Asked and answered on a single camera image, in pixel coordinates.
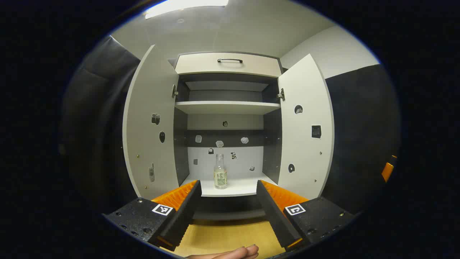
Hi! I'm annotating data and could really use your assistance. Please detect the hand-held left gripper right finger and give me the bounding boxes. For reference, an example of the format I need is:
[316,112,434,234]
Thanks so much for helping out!
[256,180,356,251]

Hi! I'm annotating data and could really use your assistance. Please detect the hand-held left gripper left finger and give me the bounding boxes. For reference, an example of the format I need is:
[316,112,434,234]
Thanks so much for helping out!
[102,180,202,251]

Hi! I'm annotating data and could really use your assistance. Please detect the clear glass bottle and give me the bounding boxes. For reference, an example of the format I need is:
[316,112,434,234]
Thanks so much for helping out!
[214,154,227,189]

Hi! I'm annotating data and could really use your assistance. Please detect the white door with camera sticker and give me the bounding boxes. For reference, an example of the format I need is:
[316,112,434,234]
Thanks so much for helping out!
[122,45,180,200]

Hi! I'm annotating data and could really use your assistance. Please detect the white door with headphones sticker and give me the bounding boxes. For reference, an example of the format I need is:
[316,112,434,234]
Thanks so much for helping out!
[277,54,335,200]

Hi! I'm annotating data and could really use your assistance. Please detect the white cabinet shelf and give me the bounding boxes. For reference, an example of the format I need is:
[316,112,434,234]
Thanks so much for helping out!
[175,101,281,115]
[180,176,278,197]

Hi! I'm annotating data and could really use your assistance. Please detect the white cabinet drawer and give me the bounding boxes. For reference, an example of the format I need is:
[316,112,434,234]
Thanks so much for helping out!
[175,53,282,78]

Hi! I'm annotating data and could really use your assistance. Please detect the black backdrop cloth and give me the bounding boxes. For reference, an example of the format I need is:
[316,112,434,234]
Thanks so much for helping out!
[59,35,402,216]

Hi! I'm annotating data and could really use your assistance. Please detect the ceiling light panel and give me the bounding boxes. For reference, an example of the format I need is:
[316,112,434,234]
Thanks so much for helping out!
[145,0,229,19]

